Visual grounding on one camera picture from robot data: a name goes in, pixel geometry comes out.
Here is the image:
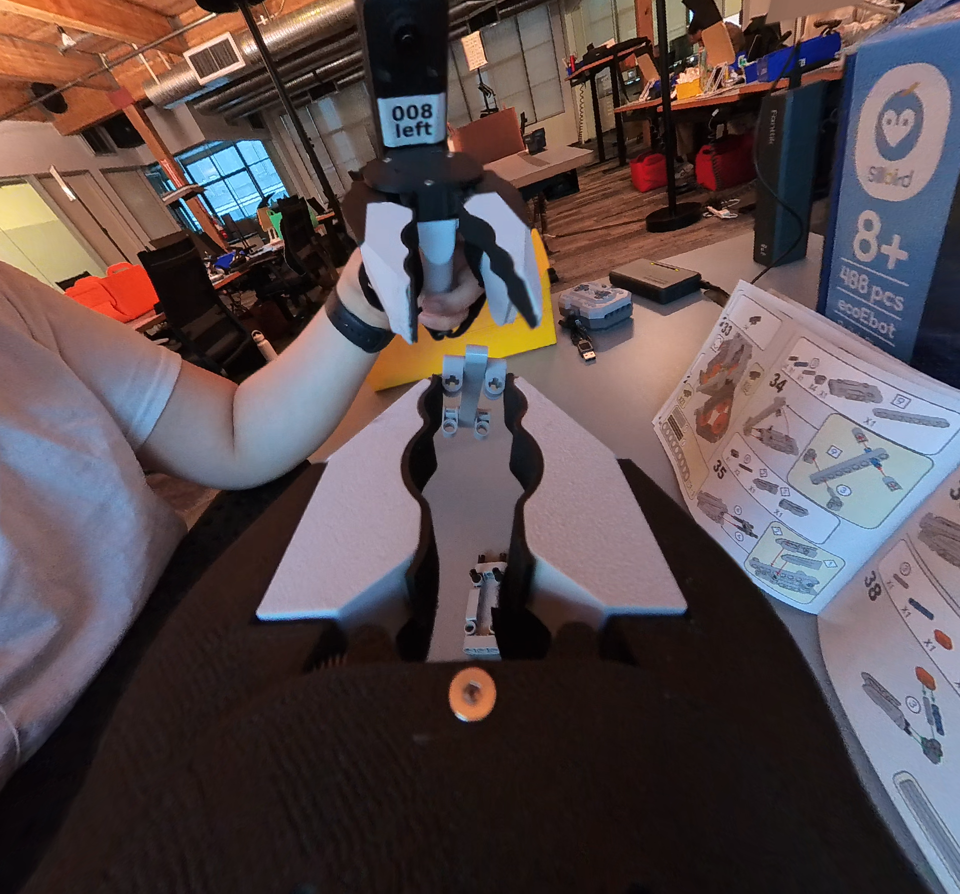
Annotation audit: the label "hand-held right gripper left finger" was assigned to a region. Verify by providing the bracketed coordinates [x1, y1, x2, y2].
[256, 375, 445, 661]

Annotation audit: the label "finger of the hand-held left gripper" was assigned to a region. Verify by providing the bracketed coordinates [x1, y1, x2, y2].
[360, 200, 423, 345]
[459, 188, 546, 330]

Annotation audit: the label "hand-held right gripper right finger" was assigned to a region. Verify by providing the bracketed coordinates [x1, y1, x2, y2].
[501, 374, 687, 660]

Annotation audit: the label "grey lever brick piece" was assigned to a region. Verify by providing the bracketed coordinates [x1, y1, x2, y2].
[441, 345, 507, 439]

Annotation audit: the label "printed instruction booklet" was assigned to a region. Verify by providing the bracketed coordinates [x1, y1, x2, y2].
[652, 279, 960, 894]

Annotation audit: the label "grey desk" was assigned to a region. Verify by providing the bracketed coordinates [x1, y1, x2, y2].
[307, 230, 960, 894]

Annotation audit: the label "person's left hand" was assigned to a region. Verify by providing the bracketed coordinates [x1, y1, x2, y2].
[337, 257, 489, 338]

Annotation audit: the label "black wristband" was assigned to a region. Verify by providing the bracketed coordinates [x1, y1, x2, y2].
[324, 293, 396, 354]

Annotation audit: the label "yellow plastic bin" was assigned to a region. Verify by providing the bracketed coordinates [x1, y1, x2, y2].
[371, 227, 560, 393]

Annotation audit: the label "white background table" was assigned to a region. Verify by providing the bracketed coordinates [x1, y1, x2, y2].
[487, 144, 582, 194]

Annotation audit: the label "grey battery hub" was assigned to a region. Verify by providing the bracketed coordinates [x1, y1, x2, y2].
[558, 283, 633, 330]

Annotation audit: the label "brown cardboard sheet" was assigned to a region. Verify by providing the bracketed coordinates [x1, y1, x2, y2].
[450, 108, 526, 158]

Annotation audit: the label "black flat device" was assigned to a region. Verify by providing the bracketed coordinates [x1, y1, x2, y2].
[609, 258, 703, 306]

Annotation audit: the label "red bag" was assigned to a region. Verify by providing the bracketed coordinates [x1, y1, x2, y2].
[628, 152, 670, 194]
[693, 133, 756, 192]

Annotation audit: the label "white air vent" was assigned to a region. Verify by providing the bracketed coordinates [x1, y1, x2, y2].
[182, 32, 246, 83]

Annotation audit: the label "black office chair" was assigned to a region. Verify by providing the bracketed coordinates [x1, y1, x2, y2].
[137, 230, 270, 378]

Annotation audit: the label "orange seat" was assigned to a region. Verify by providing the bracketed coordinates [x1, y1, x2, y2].
[66, 263, 161, 325]

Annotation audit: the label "dark teal upright box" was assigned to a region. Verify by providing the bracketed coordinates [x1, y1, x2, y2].
[752, 80, 826, 267]

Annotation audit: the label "person's white t-shirt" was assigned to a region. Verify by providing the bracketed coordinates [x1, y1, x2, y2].
[0, 260, 187, 790]

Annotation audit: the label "blue robot kit box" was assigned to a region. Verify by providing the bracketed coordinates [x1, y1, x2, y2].
[817, 0, 960, 369]

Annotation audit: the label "silver ventilation duct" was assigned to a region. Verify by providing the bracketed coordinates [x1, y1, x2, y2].
[142, 0, 571, 108]

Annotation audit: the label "black usb plug cable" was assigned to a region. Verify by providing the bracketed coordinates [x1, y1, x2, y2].
[561, 315, 601, 365]

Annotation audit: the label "grey brick frame black pins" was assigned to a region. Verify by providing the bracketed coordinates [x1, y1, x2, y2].
[462, 551, 513, 660]

